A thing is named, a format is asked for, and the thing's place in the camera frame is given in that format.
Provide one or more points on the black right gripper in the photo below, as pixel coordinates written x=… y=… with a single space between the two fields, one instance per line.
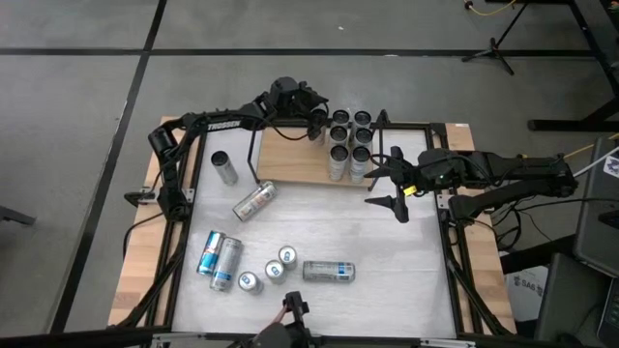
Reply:
x=430 y=171

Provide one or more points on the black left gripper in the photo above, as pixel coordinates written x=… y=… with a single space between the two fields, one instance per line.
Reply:
x=312 y=102

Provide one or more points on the Celsius Arctic Vibe can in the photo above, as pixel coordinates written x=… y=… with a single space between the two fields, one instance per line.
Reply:
x=360 y=154

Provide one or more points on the small silver blue Red Bull can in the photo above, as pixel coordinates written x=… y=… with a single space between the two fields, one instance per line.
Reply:
x=249 y=281
x=274 y=270
x=287 y=256

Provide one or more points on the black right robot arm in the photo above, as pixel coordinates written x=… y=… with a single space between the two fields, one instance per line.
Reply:
x=522 y=169

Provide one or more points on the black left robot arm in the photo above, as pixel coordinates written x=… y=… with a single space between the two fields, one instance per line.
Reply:
x=193 y=123

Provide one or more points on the silver can with black top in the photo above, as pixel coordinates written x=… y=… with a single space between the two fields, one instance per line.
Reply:
x=225 y=169

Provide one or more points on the Celsius can with blue palm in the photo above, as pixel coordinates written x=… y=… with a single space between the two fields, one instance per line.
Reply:
x=329 y=270

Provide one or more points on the black desk leg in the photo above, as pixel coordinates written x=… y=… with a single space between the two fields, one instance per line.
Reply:
x=537 y=253

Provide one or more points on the tall silver can blue band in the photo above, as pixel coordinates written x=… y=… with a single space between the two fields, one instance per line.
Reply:
x=226 y=263

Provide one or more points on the white printed box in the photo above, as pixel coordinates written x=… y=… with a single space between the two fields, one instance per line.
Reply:
x=524 y=295

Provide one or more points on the black tripod stand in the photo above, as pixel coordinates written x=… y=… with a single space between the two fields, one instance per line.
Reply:
x=493 y=48

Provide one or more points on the dark grey case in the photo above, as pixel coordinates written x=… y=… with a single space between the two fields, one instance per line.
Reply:
x=570 y=299

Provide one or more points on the dark chair base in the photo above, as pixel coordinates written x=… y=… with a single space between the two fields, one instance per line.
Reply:
x=14 y=216

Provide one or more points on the wooden shelf with black frame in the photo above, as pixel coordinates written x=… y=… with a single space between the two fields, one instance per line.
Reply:
x=290 y=159

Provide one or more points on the silver mounting bracket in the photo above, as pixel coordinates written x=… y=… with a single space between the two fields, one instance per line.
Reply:
x=447 y=201
x=188 y=195

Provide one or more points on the black metal rig frame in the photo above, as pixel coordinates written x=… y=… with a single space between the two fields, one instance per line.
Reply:
x=411 y=126

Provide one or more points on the black desk frame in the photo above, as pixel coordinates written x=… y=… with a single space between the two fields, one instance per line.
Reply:
x=556 y=125

